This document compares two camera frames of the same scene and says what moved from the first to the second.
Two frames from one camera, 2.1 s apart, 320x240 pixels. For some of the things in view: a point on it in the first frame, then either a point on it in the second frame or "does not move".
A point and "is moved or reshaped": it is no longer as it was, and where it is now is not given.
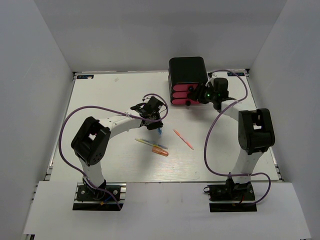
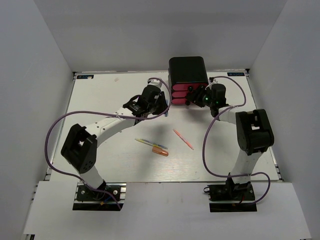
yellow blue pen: (151, 143) does not move
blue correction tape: (159, 131) is moved or reshaped
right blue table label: (239, 74) does not move
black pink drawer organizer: (185, 74) does not move
